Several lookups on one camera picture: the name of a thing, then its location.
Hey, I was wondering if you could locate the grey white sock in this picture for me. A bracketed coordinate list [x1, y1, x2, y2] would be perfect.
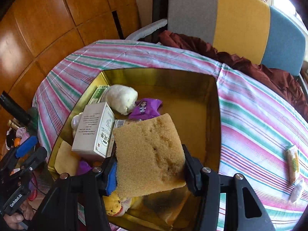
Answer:
[101, 85, 138, 115]

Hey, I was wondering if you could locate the yellow sponge block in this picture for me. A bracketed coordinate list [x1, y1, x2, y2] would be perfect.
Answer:
[113, 114, 186, 198]

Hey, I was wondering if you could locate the green white snack packet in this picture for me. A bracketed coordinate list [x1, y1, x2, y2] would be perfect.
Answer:
[286, 146, 300, 184]

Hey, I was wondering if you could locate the clear plastic bag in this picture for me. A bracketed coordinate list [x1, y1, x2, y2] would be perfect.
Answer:
[70, 112, 83, 138]

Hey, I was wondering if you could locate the striped tablecloth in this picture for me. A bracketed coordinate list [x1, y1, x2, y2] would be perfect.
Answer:
[32, 40, 307, 230]

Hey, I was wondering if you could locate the grey yellow blue chair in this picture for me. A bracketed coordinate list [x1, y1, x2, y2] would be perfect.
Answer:
[128, 0, 307, 85]

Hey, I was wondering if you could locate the purple snack packet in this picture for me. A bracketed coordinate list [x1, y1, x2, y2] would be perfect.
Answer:
[128, 98, 162, 121]

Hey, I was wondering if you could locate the dark red blanket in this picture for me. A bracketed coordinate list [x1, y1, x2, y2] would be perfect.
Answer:
[159, 30, 307, 120]

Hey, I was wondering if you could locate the green tea box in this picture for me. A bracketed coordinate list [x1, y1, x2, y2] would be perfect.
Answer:
[88, 85, 109, 105]

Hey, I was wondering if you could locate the gold tin box maroon side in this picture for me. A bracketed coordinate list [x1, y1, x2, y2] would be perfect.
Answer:
[47, 68, 221, 231]

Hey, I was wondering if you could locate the wooden wardrobe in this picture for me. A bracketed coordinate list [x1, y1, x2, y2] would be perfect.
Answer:
[0, 0, 141, 154]

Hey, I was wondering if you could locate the person's left hand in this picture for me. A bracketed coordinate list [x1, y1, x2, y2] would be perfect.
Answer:
[4, 200, 34, 230]

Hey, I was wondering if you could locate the white cardboard box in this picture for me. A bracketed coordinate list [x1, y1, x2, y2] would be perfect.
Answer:
[72, 102, 115, 161]

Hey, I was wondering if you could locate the small white plastic bag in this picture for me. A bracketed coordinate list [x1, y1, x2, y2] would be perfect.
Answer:
[289, 179, 306, 203]

